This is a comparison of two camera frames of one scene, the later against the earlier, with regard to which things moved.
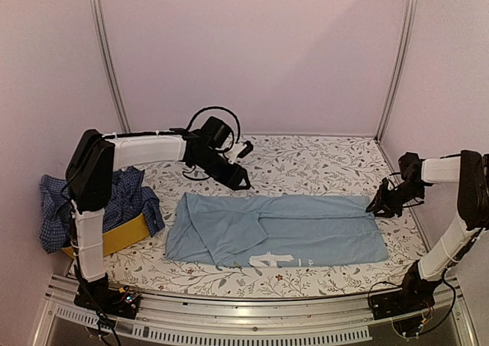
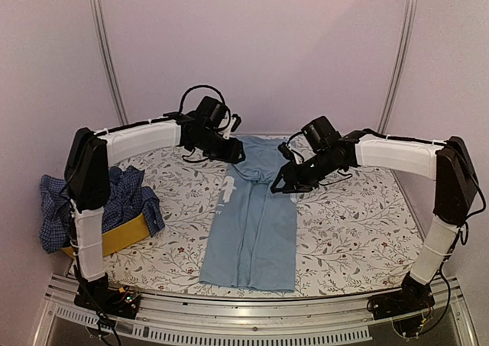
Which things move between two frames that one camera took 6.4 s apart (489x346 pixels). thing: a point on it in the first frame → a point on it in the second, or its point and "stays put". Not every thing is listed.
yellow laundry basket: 119,236 stays put
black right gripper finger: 381,202 → 293,178
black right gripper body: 403,195 → 320,169
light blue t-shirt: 249,231 → 254,240
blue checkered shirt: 129,201 stays put
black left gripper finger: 238,178 → 231,150
